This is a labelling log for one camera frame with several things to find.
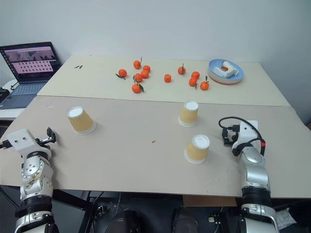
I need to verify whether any white and orange plastic part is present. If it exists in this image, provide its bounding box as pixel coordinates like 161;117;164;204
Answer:
214;61;239;79

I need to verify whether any black device beside laptop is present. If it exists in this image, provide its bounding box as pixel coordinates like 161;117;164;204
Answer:
0;88;10;104

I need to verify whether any white crumpled plastic bag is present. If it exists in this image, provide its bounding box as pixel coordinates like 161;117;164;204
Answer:
274;207;297;231

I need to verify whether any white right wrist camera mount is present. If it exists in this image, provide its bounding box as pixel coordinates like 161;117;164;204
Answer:
231;119;265;156

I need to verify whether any brown paper cup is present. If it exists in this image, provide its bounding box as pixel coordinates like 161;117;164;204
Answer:
66;105;97;136
178;99;199;128
183;134;210;164

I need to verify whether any brown cardboard piece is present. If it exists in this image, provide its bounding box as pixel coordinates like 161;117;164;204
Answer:
182;195;238;207

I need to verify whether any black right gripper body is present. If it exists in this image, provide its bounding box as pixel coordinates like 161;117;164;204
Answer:
227;124;241;144

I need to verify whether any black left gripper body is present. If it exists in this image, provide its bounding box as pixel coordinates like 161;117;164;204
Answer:
35;136;52;149

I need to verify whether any blue laptop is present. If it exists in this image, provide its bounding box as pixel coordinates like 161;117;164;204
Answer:
0;41;62;111

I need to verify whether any dark rounded shape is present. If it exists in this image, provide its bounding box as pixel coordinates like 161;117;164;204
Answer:
106;209;139;233
171;206;198;233

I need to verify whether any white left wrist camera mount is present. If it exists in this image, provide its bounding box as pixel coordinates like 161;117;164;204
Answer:
6;129;52;159

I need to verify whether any pink plate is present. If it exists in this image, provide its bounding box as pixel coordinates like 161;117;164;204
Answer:
208;71;244;86

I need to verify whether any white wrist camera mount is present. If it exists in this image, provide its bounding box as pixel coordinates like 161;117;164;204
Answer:
6;129;52;159
231;119;265;156

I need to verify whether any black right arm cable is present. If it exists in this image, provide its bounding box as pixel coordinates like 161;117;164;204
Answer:
218;116;267;156

